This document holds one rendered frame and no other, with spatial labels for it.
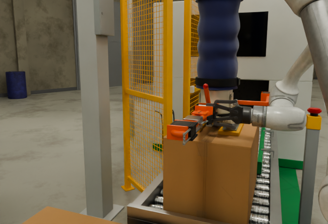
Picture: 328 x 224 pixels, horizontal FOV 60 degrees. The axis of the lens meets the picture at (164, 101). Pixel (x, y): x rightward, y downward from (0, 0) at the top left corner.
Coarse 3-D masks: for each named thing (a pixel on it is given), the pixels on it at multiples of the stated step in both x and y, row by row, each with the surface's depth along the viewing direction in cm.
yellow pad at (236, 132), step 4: (240, 124) 149; (220, 128) 142; (224, 128) 140; (236, 128) 140; (240, 128) 142; (220, 132) 137; (224, 132) 137; (228, 132) 136; (232, 132) 135; (236, 132) 135; (240, 132) 140
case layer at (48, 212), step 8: (48, 208) 147; (56, 208) 147; (32, 216) 140; (40, 216) 140; (48, 216) 140; (56, 216) 140; (64, 216) 140; (72, 216) 140; (80, 216) 140; (88, 216) 140
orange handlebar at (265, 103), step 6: (240, 102) 152; (246, 102) 150; (252, 102) 149; (258, 102) 148; (264, 102) 147; (192, 114) 118; (198, 114) 118; (204, 114) 117; (204, 120) 117; (174, 132) 93; (180, 132) 92
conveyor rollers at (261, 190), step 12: (264, 144) 254; (264, 156) 221; (264, 168) 197; (264, 180) 180; (264, 192) 163; (156, 204) 157; (252, 204) 150; (264, 204) 154; (252, 216) 140; (264, 216) 139
